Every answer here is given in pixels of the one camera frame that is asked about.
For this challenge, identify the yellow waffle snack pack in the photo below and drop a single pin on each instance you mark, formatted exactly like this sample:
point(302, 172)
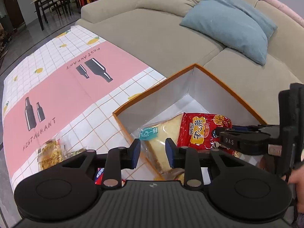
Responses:
point(50, 154)

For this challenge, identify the packaged sliced bread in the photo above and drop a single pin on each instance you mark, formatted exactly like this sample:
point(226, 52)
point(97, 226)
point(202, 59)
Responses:
point(153, 137)

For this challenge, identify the brown nut bar pack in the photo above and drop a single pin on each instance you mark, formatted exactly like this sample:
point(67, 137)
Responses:
point(71, 154)

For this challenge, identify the red stick snack pack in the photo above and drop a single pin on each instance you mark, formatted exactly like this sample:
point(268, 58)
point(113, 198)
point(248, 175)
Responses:
point(99, 176)

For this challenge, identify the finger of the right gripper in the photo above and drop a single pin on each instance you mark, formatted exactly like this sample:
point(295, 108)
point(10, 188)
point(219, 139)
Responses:
point(253, 128)

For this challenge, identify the large red snack bag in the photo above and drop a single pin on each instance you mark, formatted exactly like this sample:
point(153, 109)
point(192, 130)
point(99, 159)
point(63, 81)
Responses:
point(197, 130)

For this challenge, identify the pink white checkered tablecloth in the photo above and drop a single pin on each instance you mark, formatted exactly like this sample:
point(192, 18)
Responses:
point(68, 90)

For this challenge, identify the beige sofa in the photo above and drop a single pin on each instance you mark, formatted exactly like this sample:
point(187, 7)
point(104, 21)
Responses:
point(158, 39)

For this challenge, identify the dark dining table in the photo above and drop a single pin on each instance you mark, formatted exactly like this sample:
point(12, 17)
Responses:
point(42, 5)

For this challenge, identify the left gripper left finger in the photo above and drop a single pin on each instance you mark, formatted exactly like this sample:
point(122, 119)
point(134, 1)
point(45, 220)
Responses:
point(118, 159)

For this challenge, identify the orange cardboard box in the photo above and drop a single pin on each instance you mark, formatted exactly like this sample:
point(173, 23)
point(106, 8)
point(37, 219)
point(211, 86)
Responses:
point(187, 107)

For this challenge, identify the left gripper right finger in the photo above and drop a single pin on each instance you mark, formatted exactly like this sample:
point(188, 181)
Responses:
point(185, 158)

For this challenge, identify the person right hand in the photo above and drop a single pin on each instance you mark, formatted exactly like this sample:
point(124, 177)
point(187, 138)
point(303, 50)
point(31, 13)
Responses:
point(296, 178)

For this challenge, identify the light blue cushion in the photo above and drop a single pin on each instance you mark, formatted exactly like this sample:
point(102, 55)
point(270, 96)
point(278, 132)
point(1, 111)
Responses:
point(234, 23)

